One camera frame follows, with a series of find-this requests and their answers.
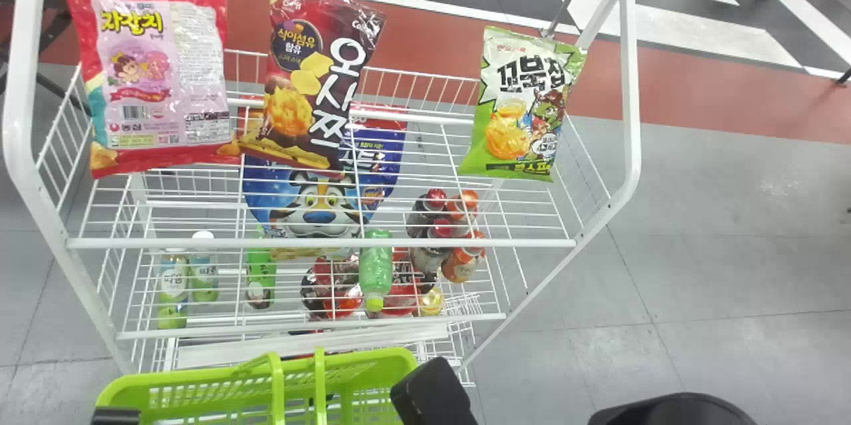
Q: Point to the yellow can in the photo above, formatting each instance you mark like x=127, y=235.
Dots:
x=431, y=303

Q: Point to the blue cereal bag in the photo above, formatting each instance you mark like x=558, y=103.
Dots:
x=319, y=205

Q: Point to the pale green bottle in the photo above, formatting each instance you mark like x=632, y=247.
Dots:
x=173, y=288
x=204, y=275

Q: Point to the green basket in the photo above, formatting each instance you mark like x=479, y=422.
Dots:
x=199, y=395

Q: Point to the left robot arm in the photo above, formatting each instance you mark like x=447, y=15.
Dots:
x=114, y=417

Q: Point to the orange bottle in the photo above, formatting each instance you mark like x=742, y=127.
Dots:
x=465, y=202
x=462, y=262

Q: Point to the dark red snack packet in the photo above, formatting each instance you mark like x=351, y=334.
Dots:
x=319, y=79

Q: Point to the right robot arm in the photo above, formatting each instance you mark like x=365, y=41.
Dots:
x=671, y=412

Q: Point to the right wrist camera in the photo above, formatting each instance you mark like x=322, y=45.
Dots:
x=432, y=395

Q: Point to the green snack packet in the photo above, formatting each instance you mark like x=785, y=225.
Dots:
x=525, y=106

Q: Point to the black bottle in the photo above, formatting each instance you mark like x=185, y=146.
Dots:
x=425, y=209
x=429, y=255

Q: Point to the red noodle cup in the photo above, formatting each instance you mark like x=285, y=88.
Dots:
x=403, y=292
x=331, y=288

